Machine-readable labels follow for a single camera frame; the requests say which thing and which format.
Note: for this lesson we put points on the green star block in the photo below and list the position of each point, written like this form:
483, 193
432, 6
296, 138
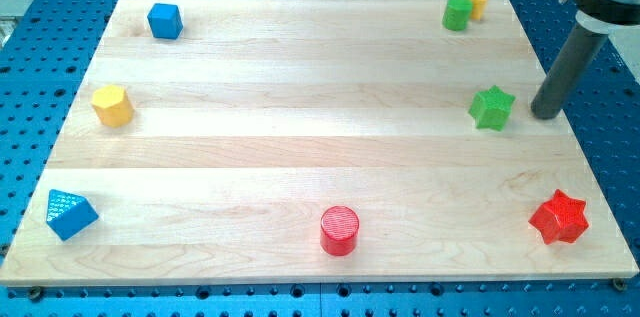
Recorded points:
491, 108

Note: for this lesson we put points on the wooden board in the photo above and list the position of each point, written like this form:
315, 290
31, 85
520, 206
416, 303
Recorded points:
265, 113

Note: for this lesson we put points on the red star block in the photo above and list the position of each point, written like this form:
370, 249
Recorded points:
561, 218

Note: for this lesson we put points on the red cylinder block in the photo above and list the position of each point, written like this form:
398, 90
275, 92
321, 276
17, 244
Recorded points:
339, 230

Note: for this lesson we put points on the green cylinder block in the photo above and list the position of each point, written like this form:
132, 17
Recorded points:
456, 14

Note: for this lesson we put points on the blue cube block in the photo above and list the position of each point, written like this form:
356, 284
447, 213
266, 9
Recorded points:
165, 21

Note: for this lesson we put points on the yellow cylinder block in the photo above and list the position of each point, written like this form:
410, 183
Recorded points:
477, 1

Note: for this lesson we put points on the yellow hexagon block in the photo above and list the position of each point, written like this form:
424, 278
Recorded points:
112, 106

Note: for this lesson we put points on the blue triangular prism block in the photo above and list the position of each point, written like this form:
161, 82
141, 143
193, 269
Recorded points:
67, 213

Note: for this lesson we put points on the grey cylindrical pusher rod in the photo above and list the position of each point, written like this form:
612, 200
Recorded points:
576, 54

